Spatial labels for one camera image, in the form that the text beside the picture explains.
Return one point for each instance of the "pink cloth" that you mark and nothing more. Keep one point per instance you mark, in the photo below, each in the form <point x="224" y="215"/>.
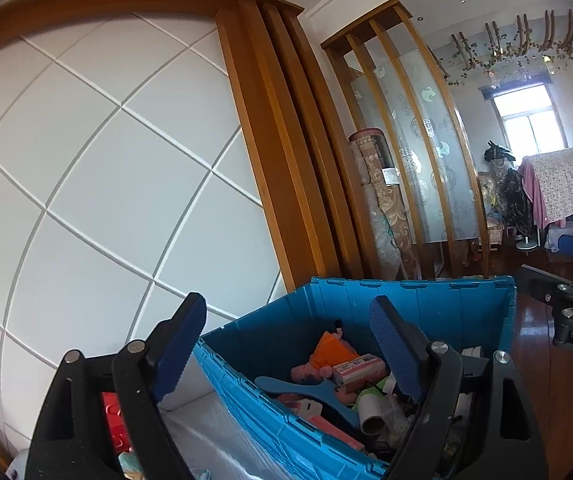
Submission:
<point x="533" y="200"/>

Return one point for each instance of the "ivy garland ceiling decoration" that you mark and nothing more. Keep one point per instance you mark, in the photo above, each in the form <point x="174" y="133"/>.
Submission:
<point x="516" y="45"/>

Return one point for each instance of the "blue plastic hanger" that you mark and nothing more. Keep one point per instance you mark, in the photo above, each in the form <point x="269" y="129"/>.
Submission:
<point x="286" y="385"/>

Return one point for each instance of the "wooden partition with frosted glass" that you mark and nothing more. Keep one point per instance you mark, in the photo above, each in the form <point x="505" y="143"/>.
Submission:
<point x="426" y="160"/>

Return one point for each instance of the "pink pig plush orange dress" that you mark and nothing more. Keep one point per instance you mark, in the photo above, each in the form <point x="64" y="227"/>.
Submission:
<point x="311" y="372"/>

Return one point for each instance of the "wooden arched wall frame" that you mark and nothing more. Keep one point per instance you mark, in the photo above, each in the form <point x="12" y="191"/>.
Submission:
<point x="266" y="110"/>

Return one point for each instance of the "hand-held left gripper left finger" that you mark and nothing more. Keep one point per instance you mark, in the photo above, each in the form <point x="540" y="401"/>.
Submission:
<point x="176" y="350"/>

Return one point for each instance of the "peach flat box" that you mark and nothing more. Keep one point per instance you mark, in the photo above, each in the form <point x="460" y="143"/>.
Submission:
<point x="336" y="432"/>

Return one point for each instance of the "white rack stand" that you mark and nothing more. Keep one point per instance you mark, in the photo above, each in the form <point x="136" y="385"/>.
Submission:
<point x="527" y="245"/>

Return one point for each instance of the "red hard-shell case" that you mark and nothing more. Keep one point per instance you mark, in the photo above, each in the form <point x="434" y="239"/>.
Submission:
<point x="114" y="420"/>

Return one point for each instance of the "heap of dark clothes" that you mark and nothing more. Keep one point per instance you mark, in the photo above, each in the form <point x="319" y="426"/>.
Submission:
<point x="511" y="195"/>

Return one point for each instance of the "blue plastic storage crate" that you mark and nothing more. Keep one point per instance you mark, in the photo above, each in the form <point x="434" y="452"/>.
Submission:
<point x="346" y="300"/>

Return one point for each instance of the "white cardboard tube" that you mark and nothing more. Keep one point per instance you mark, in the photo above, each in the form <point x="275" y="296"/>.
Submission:
<point x="374" y="415"/>

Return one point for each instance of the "window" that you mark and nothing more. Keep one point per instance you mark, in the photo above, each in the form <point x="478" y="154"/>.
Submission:
<point x="531" y="125"/>

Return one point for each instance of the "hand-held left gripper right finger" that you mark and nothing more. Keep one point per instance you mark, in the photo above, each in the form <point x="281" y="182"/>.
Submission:
<point x="391" y="345"/>

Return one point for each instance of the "pink and white small box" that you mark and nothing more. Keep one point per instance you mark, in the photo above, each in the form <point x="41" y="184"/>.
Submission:
<point x="359" y="370"/>

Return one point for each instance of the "rolled patterned carpet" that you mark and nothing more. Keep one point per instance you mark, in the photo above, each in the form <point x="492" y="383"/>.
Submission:
<point x="391" y="220"/>

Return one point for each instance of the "floral sheet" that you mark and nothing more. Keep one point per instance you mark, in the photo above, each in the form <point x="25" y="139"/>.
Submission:
<point x="571" y="180"/>

